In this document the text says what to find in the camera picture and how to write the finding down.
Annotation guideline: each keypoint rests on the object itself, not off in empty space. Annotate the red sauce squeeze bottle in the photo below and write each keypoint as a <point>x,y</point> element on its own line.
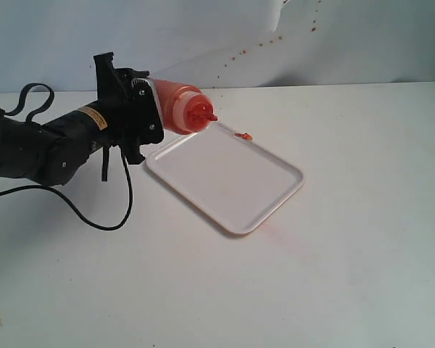
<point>185,108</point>

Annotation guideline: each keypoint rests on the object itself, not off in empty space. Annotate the white backdrop sheet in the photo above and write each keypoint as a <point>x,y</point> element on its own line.
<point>218,44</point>

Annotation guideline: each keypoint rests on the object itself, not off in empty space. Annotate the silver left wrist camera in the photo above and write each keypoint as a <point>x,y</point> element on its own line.
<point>145,90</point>

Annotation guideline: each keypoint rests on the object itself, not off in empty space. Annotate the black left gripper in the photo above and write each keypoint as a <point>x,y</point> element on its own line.
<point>130,123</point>

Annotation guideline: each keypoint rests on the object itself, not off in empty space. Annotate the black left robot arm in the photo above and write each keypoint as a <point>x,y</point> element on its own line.
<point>49,154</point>

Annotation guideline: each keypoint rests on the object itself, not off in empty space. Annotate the white rectangular plastic tray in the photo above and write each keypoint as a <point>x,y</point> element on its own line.
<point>234,182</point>

